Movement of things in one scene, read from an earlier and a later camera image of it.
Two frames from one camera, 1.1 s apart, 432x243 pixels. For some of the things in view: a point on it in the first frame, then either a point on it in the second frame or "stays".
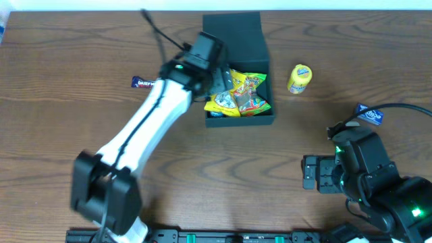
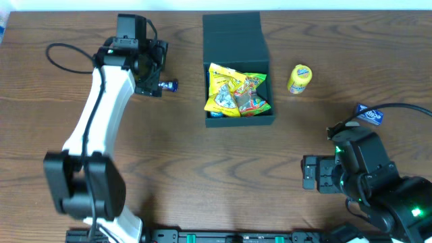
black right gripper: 324,173 stays
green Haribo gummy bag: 249,100 stays
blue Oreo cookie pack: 216,114 stays
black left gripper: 219,79 → 152,81
